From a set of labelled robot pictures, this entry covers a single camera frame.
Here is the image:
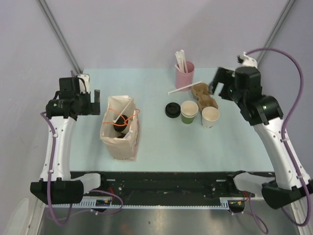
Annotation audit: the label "white straw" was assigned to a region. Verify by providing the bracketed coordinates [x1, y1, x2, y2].
[113, 98, 134, 124]

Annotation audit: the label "brown paper takeout bag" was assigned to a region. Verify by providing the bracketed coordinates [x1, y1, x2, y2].
[100, 95, 140, 161]

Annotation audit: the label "black coffee cup lid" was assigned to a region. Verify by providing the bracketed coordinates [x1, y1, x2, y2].
[117, 133, 126, 139]

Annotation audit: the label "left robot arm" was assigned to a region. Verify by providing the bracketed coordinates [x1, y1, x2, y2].
[30, 74, 108, 205]

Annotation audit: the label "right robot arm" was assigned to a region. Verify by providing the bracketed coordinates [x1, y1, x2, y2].
[209, 67, 313, 210]

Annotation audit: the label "brown cardboard cup carrier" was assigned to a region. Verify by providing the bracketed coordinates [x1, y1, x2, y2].
[191, 83, 219, 112]

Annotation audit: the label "white wrapped straws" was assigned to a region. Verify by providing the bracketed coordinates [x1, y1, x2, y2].
[175, 49, 188, 73]

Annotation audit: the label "pink straw holder cup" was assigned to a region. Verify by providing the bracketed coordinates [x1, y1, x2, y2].
[175, 61, 195, 89]

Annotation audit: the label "stack of black lids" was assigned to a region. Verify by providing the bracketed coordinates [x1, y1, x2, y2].
[165, 102, 180, 118]

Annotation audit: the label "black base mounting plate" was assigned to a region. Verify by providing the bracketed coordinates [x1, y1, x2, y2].
[80, 171, 260, 198]

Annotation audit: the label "white cable duct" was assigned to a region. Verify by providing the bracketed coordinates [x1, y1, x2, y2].
[45, 197, 247, 210]

